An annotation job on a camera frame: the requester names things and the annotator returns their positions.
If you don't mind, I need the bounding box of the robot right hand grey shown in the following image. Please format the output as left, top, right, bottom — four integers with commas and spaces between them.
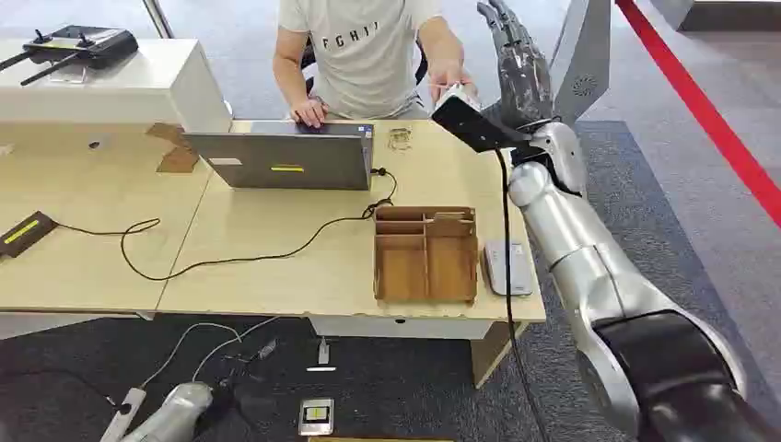
477, 0, 554, 132

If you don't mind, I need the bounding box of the person's left hand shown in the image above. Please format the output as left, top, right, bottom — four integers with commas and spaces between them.
426, 61, 478, 105

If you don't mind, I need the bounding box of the person's right hand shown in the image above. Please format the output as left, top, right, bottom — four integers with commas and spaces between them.
289, 97, 331, 129

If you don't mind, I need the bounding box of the grey laptop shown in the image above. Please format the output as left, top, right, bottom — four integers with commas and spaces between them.
182, 121, 375, 191

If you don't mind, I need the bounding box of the grey angular stand panel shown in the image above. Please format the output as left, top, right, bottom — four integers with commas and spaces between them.
547, 0, 612, 125

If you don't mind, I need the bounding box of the person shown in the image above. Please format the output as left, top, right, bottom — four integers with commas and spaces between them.
273, 0, 468, 123

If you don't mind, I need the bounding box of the metal pole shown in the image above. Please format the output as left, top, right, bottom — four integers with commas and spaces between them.
142, 0, 176, 41

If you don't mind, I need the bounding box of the red barrier belt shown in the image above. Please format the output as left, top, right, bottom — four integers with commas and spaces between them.
614, 0, 781, 231

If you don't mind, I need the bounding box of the wooden card box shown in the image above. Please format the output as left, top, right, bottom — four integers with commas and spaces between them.
372, 205, 479, 306

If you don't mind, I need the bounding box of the white cabinet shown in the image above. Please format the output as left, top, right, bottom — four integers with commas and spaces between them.
0, 37, 234, 136

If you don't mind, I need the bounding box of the grey flat card reader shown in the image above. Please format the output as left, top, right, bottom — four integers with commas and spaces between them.
484, 239, 534, 298

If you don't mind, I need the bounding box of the grey low platform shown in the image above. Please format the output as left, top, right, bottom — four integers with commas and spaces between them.
648, 0, 781, 33

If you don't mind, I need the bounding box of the black remote controller with antennas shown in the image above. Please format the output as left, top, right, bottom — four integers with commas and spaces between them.
0, 25, 140, 87

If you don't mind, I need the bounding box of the white plug adapter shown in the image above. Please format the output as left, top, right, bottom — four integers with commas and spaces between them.
306, 337, 337, 373

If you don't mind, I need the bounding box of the clear acrylic stand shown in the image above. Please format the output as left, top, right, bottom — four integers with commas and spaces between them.
47, 61, 87, 85

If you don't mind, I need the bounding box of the wooden desk leg panel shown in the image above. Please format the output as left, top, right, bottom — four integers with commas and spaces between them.
469, 321, 530, 390

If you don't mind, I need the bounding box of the black power brick yellow label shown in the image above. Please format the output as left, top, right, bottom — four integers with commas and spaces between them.
0, 211, 60, 260

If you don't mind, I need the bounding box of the white power strip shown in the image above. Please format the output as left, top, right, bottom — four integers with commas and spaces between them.
99, 388, 148, 442

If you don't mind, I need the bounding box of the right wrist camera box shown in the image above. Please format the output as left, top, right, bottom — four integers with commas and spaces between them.
430, 84, 533, 155

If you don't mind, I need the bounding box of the black laptop power cable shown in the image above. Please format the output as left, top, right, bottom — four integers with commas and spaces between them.
56, 167, 399, 283

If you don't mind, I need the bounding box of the black camera cable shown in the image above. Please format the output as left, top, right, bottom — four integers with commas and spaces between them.
494, 147, 554, 442

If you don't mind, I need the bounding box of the white cable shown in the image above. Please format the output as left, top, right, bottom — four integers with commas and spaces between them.
191, 316, 280, 385
138, 321, 243, 391

